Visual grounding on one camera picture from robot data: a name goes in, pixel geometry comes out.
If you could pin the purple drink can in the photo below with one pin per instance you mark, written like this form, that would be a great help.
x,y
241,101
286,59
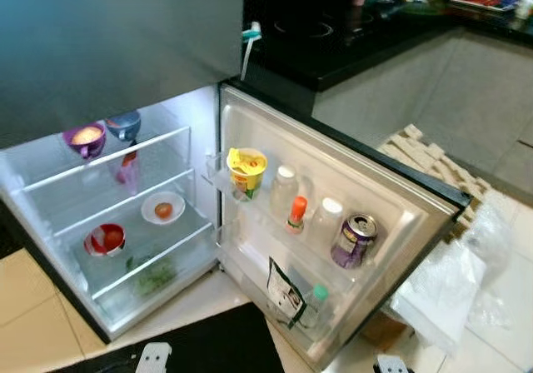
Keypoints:
x,y
354,241

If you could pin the brown cardboard box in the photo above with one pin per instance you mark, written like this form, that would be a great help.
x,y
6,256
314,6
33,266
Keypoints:
x,y
381,331

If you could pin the teal white brush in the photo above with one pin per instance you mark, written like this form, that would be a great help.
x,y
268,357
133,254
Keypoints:
x,y
251,33

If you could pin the red bowl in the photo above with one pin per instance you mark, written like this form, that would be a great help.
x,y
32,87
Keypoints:
x,y
104,241

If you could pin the grey steel fridge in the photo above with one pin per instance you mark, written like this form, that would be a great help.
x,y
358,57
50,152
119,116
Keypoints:
x,y
117,40

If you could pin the green capped water bottle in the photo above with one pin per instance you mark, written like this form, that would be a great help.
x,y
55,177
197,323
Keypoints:
x,y
316,306

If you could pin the pink plastic cup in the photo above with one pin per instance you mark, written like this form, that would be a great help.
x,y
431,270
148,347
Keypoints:
x,y
128,169

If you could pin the grey kitchen cabinet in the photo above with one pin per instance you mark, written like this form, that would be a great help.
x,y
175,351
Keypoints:
x,y
450,98

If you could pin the red tomato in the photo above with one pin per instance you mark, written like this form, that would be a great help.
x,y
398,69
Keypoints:
x,y
164,211

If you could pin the clear jar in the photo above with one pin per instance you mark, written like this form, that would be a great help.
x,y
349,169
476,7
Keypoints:
x,y
285,188

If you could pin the grey fridge lower door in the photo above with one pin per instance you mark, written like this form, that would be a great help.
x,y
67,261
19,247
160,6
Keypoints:
x,y
400,215

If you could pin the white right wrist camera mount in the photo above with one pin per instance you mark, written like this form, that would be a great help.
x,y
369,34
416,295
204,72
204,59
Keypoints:
x,y
393,365

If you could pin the clear white capped bottle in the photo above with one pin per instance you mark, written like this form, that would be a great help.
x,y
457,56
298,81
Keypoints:
x,y
326,219

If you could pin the green leafy vegetables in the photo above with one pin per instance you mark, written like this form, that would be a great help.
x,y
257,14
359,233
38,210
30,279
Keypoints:
x,y
154,277

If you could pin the green white printed pouch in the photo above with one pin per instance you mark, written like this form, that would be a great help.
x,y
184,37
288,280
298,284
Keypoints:
x,y
285,294

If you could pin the white plate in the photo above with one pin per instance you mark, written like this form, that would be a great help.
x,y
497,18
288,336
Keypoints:
x,y
148,215

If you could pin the purple bowl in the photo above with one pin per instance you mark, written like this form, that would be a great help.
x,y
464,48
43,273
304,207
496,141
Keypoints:
x,y
85,140

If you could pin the black floor mat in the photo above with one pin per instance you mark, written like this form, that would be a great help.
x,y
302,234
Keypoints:
x,y
200,344

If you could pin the blue bowl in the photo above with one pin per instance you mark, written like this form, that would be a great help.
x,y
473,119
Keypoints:
x,y
124,126

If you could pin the small orange capped bottle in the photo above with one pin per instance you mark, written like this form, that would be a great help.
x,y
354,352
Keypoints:
x,y
297,213

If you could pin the beige cardboard packing insert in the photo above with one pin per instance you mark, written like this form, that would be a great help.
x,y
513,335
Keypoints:
x,y
433,165

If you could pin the yellow cup noodle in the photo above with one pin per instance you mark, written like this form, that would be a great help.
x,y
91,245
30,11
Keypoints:
x,y
247,171

